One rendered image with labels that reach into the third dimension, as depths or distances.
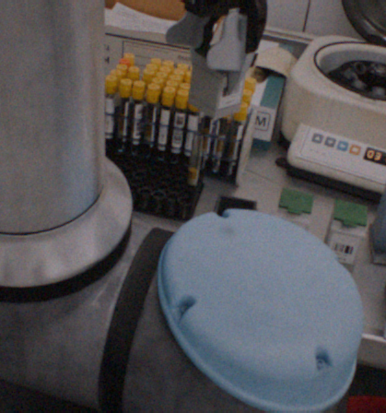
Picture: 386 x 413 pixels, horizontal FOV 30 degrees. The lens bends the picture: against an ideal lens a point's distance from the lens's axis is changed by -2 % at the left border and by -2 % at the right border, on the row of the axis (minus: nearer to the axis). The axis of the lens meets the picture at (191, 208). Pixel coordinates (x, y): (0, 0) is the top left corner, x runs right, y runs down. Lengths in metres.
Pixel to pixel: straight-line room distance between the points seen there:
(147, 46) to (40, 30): 0.74
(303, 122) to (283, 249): 0.64
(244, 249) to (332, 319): 0.06
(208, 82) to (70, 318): 0.45
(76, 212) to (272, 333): 0.11
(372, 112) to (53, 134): 0.72
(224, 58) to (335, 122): 0.31
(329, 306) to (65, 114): 0.17
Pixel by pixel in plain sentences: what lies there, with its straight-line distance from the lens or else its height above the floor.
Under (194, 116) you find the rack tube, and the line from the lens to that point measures 0.94.
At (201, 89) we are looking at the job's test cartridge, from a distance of 0.81.
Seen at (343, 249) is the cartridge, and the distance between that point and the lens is 0.86.
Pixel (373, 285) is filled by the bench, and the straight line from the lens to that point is 0.87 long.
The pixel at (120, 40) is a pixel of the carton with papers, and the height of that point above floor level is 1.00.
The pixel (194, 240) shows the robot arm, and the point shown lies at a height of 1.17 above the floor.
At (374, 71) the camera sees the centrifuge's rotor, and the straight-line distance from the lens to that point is 1.09.
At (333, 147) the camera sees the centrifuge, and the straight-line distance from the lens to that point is 1.02.
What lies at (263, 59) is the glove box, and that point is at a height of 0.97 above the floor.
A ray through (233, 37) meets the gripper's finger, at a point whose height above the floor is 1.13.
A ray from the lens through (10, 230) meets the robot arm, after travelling 0.36.
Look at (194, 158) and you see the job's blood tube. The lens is 0.89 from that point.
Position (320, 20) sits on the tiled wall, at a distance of 1.34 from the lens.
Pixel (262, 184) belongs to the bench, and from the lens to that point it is 0.99.
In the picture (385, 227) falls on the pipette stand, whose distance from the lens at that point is 0.89.
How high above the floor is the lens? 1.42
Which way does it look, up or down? 36 degrees down
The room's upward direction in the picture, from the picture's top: 8 degrees clockwise
